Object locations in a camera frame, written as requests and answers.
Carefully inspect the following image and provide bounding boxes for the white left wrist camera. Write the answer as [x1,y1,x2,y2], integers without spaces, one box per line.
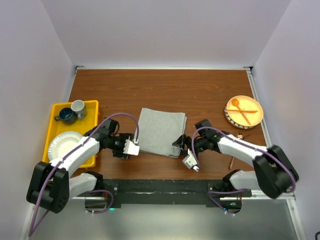
[123,139,140,156]

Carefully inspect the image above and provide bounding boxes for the dark blue ceramic cup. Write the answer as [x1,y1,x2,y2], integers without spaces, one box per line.
[54,107,77,125]

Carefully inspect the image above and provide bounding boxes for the grey ceramic mug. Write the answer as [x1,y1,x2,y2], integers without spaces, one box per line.
[71,99,87,119]

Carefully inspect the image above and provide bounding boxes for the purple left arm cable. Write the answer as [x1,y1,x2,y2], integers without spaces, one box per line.
[27,112,140,237]

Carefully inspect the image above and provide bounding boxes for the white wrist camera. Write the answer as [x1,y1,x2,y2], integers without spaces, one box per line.
[182,149,200,172]
[123,139,140,156]

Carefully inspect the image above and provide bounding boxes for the aluminium right frame rail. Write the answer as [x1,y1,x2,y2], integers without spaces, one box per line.
[244,67,273,147]

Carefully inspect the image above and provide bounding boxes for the orange plastic spoon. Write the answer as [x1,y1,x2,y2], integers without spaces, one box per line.
[231,98,251,126]

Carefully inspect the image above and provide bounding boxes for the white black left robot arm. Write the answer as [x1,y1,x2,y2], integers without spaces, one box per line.
[26,119,139,214]

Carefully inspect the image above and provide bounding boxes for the white ceramic plate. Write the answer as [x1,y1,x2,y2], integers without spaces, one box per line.
[47,131,83,162]

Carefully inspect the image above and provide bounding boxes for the aluminium front frame rail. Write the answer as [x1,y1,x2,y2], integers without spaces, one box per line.
[31,177,296,201]

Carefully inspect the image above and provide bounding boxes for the orange divided plate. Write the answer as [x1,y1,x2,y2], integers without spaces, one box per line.
[224,95,264,130]

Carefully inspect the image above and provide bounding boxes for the grey cloth napkin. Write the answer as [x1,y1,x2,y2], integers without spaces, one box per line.
[136,108,187,158]

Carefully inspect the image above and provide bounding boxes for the yellow plastic tray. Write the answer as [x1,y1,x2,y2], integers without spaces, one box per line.
[42,100,99,163]

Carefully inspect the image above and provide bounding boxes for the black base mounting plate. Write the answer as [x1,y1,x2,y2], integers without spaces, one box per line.
[102,179,239,208]

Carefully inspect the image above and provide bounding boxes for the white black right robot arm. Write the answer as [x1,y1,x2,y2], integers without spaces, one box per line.
[172,119,299,199]

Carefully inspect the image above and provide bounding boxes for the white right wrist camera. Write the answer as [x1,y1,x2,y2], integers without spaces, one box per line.
[182,149,200,172]

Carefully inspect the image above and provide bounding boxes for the aluminium frame rail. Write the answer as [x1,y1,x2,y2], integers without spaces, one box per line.
[31,177,296,201]
[244,67,273,147]

